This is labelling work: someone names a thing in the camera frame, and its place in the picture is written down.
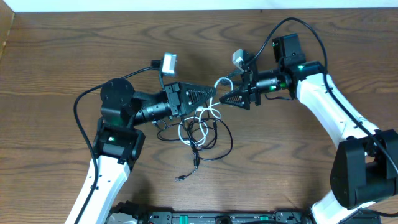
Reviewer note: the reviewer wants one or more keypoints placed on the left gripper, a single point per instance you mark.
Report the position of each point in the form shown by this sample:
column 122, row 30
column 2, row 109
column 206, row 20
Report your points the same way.
column 173, row 99

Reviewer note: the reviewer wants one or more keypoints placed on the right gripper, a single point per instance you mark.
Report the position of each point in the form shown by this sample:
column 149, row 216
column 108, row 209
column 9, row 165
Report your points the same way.
column 252, row 89

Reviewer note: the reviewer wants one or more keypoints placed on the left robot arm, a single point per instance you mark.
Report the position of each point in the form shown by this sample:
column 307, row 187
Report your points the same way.
column 118, row 143

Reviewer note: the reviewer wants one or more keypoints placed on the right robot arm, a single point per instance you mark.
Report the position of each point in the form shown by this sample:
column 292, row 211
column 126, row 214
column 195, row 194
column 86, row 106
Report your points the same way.
column 364, row 171

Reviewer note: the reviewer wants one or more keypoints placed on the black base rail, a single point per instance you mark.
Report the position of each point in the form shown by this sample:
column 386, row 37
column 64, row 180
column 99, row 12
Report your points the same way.
column 210, row 218

